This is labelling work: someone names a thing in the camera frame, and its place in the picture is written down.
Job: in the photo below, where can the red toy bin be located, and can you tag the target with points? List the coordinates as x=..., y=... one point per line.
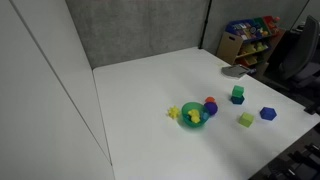
x=269, y=20

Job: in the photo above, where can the blue block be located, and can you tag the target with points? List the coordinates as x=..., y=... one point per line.
x=268, y=113

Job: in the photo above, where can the grey office chair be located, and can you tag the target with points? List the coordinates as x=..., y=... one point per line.
x=300, y=50

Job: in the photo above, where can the black vertical pole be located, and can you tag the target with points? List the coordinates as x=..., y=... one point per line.
x=204, y=26

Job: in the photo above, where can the yellow toy duck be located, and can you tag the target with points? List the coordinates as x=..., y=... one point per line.
x=194, y=115

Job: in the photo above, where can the purple ball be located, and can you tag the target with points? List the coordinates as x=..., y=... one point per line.
x=211, y=108

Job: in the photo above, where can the wooden toy shelf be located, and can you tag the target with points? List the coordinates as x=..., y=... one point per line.
x=228, y=46

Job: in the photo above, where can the lime green cube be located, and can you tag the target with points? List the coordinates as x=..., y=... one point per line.
x=246, y=120

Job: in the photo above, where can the green plastic bowl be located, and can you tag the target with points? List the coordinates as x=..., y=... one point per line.
x=186, y=110

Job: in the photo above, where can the small light blue toy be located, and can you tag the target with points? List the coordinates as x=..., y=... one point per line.
x=205, y=116

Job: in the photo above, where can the yellow spiky toy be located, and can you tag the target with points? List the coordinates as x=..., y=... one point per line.
x=173, y=112

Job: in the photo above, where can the blue toy bin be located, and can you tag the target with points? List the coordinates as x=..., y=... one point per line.
x=241, y=28

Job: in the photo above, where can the green toy bin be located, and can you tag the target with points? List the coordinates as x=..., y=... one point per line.
x=260, y=23

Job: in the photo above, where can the orange toy object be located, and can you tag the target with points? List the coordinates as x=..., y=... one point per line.
x=210, y=99

